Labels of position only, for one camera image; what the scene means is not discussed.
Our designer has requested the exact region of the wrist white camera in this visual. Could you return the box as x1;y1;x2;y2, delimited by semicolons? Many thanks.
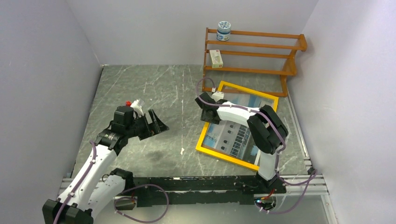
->
125;99;144;118
211;91;224;102

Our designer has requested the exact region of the building photo print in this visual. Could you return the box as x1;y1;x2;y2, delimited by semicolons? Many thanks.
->
202;93;277;165

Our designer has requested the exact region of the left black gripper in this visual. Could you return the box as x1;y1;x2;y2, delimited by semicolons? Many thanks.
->
125;109;168;141

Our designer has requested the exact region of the small white green box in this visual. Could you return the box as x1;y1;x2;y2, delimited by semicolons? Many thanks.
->
209;49;224;69

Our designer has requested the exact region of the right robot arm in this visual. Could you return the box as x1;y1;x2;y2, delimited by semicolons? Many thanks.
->
195;92;289;194

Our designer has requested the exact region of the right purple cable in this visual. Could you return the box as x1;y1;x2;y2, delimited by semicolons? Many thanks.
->
255;168;318;215

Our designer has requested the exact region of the orange wooden shelf rack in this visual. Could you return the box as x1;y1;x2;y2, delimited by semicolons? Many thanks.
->
202;28;308;97

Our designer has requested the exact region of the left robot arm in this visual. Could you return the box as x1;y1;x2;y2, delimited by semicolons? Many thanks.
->
42;105;169;224

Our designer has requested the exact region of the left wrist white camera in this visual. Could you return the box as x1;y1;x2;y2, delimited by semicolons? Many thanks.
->
125;99;144;118

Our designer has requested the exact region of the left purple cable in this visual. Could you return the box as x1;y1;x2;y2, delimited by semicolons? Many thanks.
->
113;184;170;224

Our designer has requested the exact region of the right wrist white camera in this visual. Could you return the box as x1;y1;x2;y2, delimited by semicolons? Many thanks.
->
211;91;224;102

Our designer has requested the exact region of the purple cable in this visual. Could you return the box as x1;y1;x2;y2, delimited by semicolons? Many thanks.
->
255;168;318;215
113;184;170;224

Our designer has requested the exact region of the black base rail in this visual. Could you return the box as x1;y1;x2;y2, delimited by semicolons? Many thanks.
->
117;175;286;207

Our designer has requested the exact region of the blue white jar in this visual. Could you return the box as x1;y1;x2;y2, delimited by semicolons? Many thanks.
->
216;21;231;42

